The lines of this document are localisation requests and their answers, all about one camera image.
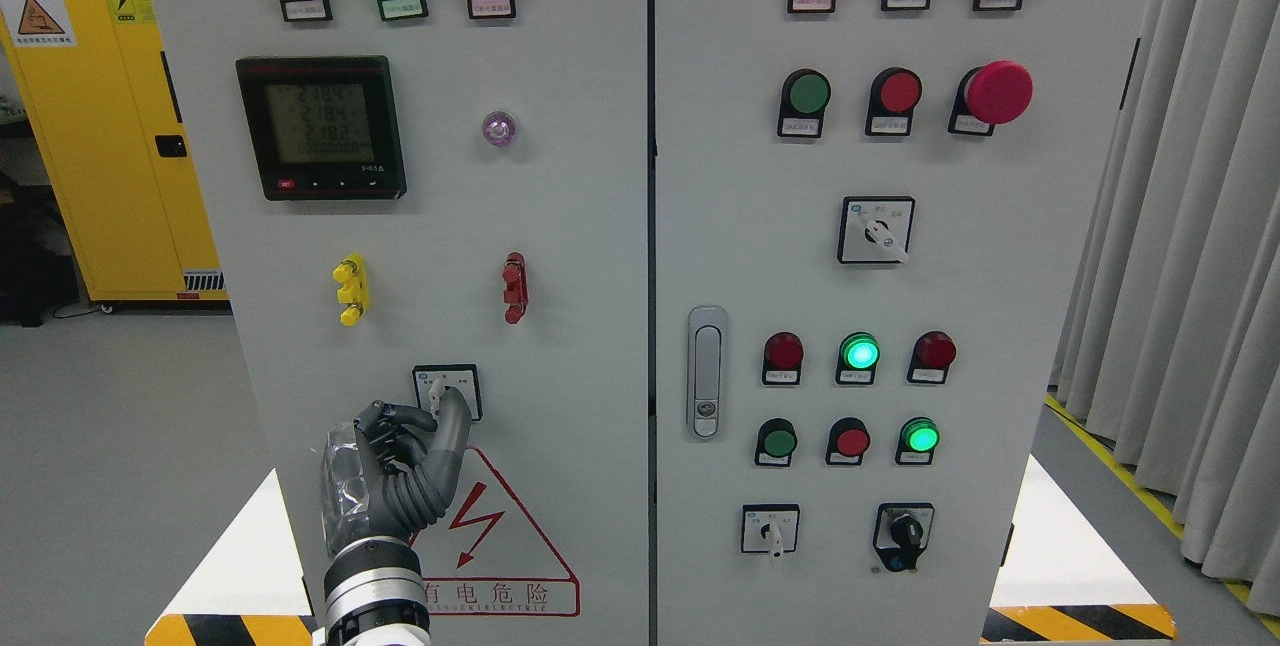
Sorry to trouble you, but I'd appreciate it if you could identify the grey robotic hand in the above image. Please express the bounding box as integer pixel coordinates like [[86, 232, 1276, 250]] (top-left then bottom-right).
[[321, 386, 472, 556]]

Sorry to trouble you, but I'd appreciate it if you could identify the white rotary switch door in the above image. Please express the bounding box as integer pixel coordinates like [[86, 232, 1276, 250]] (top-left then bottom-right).
[[412, 365, 483, 422]]

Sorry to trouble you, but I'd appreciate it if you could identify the red electric danger sticker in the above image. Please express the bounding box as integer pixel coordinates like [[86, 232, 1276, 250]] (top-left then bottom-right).
[[413, 446, 580, 617]]

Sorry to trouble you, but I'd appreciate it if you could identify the yellow terminal connector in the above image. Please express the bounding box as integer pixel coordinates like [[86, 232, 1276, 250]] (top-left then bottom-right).
[[332, 253, 370, 327]]

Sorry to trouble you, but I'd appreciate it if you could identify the red terminal connector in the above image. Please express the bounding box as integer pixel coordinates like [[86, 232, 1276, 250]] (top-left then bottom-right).
[[500, 251, 529, 324]]

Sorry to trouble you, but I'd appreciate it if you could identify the black digital power meter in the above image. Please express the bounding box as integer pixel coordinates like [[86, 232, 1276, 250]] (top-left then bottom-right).
[[236, 55, 407, 201]]

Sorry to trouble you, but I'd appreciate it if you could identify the clear small lamp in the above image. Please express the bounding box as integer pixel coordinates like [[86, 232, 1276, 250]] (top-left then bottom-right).
[[481, 110, 518, 148]]

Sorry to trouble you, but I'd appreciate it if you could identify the green push button lower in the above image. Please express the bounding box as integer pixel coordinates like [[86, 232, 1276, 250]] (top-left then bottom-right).
[[754, 417, 797, 468]]

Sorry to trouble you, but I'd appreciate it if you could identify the dark red indicator lower left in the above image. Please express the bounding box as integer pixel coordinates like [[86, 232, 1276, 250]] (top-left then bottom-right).
[[762, 333, 805, 386]]

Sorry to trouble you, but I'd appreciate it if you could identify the dark red indicator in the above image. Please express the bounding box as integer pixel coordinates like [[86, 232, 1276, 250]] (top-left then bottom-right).
[[908, 330, 957, 386], [762, 333, 805, 386]]

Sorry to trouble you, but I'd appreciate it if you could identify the grey electrical control cabinet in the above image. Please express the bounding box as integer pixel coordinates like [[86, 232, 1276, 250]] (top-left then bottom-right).
[[133, 0, 1167, 646]]

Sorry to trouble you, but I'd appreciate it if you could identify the red push button lower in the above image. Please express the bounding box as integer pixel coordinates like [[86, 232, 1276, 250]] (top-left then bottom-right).
[[826, 417, 870, 467]]

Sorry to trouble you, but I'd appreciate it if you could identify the red push button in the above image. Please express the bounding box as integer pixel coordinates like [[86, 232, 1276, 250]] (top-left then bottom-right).
[[864, 67, 923, 137], [826, 417, 870, 467]]

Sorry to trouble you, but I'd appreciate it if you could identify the lit green indicator middle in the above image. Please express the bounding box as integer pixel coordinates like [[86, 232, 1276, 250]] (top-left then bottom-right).
[[835, 331, 881, 386]]

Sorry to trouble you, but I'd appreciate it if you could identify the lit green push button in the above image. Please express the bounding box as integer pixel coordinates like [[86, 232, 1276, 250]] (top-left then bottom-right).
[[895, 414, 941, 467]]

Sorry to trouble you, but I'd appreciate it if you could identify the yellow safety storage cabinet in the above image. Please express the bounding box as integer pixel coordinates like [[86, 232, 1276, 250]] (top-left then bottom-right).
[[3, 0, 228, 303]]

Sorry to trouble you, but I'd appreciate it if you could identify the dark red indicator lower right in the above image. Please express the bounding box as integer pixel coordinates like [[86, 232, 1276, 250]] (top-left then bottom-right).
[[908, 330, 957, 386]]

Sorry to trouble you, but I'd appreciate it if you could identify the green push button upper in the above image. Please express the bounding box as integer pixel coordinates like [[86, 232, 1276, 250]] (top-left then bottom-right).
[[776, 68, 831, 139]]

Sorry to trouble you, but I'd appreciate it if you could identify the red push button upper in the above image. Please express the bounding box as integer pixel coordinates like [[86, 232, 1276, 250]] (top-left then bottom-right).
[[864, 67, 923, 137]]

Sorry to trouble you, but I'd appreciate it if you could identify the red emergency stop button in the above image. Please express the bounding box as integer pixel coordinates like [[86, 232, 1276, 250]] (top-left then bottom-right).
[[947, 61, 1034, 137]]

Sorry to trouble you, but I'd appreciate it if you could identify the grey curtain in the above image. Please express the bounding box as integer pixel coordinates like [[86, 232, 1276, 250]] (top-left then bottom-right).
[[1052, 0, 1279, 617]]

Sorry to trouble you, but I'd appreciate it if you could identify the silver door handle lock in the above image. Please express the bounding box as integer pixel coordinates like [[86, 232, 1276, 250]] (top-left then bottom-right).
[[686, 304, 728, 437]]

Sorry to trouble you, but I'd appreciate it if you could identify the white rotary switch bottom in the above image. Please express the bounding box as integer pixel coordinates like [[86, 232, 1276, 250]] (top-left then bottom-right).
[[740, 503, 801, 558]]

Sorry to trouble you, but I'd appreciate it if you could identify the white rotary switch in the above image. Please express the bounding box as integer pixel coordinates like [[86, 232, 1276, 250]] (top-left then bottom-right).
[[740, 503, 801, 558], [836, 196, 916, 269]]

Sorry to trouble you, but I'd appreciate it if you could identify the black selector knob switch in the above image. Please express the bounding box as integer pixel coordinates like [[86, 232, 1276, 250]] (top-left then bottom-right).
[[872, 503, 934, 573]]

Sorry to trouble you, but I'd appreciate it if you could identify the white rotary switch upper right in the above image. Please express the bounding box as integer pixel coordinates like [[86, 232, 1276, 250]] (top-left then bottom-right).
[[836, 196, 916, 269]]

